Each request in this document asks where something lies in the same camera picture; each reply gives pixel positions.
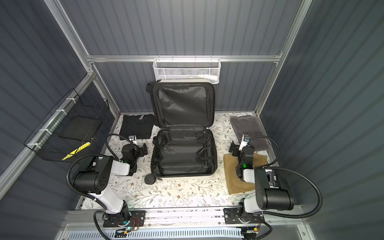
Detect black t-shirt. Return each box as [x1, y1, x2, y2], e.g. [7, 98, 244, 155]
[119, 114, 155, 139]

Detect yellow black striped item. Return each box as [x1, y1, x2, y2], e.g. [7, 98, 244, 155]
[62, 142, 91, 161]

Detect grey folded towel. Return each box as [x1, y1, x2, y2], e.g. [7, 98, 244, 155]
[230, 115, 271, 152]

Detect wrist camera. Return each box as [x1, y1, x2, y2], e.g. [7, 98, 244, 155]
[239, 135, 251, 151]
[128, 135, 137, 145]

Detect white wire mesh basket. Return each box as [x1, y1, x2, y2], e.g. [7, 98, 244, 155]
[153, 59, 222, 83]

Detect tan shorts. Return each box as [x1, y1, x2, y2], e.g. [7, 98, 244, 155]
[224, 154, 255, 195]

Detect white tube in basket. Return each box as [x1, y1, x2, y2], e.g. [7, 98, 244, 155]
[191, 74, 220, 84]

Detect white perforated vent panel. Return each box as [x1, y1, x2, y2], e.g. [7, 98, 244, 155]
[67, 227, 244, 240]

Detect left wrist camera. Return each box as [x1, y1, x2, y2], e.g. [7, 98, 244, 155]
[128, 135, 137, 145]

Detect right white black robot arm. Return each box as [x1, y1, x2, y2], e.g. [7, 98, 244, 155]
[229, 135, 324, 222]

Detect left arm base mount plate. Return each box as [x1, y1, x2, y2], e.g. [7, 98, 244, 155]
[103, 211, 146, 228]

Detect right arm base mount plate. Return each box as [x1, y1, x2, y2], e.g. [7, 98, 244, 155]
[223, 208, 260, 225]

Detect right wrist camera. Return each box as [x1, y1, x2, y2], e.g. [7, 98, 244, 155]
[239, 135, 251, 151]

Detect aluminium front rail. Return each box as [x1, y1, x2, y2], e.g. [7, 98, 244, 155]
[61, 205, 307, 230]

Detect black carry-on suitcase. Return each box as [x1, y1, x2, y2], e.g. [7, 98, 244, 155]
[146, 82, 218, 179]

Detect black wire mesh basket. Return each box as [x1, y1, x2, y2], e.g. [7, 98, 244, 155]
[24, 92, 115, 163]

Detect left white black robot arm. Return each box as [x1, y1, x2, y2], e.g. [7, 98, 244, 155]
[66, 134, 148, 231]

